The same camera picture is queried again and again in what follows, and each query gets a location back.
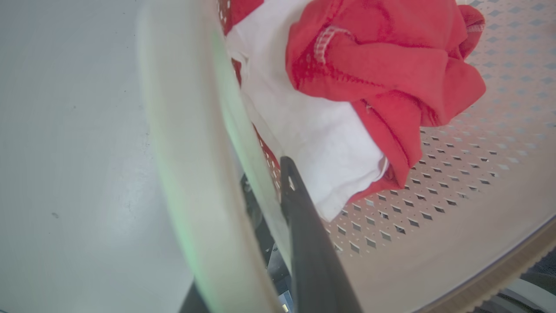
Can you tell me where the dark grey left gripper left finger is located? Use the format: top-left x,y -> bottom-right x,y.
179,282 -> 210,313

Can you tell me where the white perforated plastic laundry basket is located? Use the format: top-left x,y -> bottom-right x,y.
136,0 -> 556,313

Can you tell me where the red garment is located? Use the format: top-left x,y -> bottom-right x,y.
217,0 -> 487,205

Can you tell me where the white garment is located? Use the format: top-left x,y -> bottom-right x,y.
225,0 -> 390,223

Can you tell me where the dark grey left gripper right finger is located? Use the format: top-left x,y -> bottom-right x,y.
280,156 -> 364,313

